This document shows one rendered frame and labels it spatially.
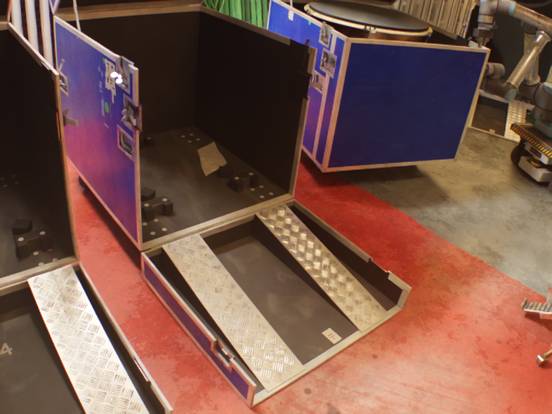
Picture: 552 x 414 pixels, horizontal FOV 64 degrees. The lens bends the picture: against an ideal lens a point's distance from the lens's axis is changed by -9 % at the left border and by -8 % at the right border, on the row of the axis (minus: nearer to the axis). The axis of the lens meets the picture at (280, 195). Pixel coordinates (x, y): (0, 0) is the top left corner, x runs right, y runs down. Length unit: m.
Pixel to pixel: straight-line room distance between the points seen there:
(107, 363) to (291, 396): 0.67
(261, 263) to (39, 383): 1.10
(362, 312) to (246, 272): 0.55
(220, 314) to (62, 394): 0.66
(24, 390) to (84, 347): 0.26
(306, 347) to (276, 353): 0.14
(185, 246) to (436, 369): 1.17
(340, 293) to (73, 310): 1.11
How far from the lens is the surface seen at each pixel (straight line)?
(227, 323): 1.91
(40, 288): 2.00
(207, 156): 2.80
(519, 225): 3.27
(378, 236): 2.67
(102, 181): 2.32
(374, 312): 2.17
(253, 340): 1.90
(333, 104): 2.67
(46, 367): 1.90
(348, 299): 2.15
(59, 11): 2.63
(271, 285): 2.17
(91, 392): 1.76
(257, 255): 2.32
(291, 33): 3.21
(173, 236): 2.16
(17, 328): 2.05
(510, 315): 2.51
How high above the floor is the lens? 1.48
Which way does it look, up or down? 31 degrees down
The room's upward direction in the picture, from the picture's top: 8 degrees clockwise
